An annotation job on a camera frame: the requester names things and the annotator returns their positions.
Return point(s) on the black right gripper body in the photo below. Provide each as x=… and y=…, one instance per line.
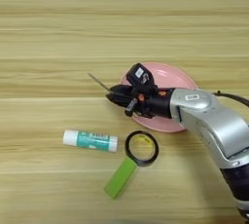
x=155, y=103

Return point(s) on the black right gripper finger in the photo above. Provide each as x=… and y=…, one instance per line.
x=120, y=99
x=121, y=89

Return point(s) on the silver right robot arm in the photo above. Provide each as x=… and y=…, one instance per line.
x=210, y=124

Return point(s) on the pink oval plate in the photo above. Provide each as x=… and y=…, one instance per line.
x=173, y=75

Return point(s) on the white teal glue stick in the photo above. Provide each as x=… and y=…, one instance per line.
x=90, y=140

